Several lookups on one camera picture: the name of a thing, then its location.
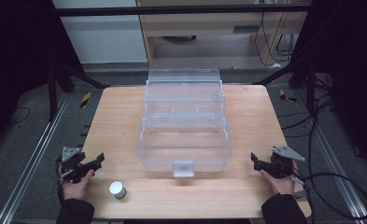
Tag yellow black tape strip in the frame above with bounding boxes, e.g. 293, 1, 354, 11
79, 91, 92, 109
278, 89, 298, 104

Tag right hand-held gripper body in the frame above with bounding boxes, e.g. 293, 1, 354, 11
268, 145, 306, 180

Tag small silver round tin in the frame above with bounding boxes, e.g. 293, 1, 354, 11
108, 180, 128, 201

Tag aluminium floor rail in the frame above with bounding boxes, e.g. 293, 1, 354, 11
294, 88, 367, 224
0, 92, 71, 224

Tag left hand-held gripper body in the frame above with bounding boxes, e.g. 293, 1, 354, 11
59, 146, 91, 184

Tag black curtain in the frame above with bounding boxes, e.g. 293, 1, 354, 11
291, 0, 367, 175
0, 0, 86, 157

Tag black metal stand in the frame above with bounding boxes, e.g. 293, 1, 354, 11
46, 60, 111, 123
251, 57, 320, 117

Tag thin black floor cable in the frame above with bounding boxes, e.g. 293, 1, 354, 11
7, 106, 32, 126

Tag black horizontal bar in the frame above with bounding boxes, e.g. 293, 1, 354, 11
54, 4, 314, 18

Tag person's left hand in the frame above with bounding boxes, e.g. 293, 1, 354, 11
59, 167, 96, 202

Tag light wooden desk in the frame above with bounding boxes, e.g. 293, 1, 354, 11
136, 0, 314, 67

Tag black floor cables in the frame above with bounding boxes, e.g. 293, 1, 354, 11
276, 73, 336, 175

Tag white cabinet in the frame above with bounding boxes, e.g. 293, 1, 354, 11
51, 0, 148, 65

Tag person's right hand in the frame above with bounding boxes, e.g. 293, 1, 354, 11
259, 160, 299, 197

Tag black hanging cables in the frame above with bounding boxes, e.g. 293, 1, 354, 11
253, 11, 299, 68

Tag clear plastic storage box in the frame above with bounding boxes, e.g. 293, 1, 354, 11
135, 67, 234, 178

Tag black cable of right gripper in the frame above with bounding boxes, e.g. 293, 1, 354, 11
291, 169, 367, 221

